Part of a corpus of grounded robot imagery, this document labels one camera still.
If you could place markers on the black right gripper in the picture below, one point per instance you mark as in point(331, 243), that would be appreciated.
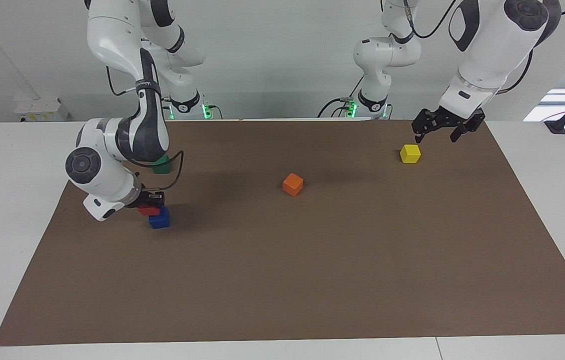
point(140, 200)

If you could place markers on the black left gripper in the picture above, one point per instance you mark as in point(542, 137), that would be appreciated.
point(462, 120)

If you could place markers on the red wooden block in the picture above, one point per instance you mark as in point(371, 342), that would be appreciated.
point(147, 211)

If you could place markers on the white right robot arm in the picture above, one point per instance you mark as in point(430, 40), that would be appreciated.
point(107, 170)

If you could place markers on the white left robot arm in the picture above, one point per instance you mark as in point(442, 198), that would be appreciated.
point(497, 45)

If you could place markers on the blue wooden block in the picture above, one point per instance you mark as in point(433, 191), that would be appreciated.
point(160, 221)

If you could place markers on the green wooden block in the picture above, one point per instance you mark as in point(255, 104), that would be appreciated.
point(163, 167)

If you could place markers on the yellow wooden block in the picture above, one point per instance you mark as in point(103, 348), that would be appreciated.
point(410, 154)

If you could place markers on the orange wooden block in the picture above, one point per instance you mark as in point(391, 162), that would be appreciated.
point(292, 185)

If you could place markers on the brown paper mat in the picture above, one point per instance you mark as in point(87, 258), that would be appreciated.
point(282, 270)

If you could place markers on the white wall socket box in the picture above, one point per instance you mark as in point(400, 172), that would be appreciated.
point(40, 109)

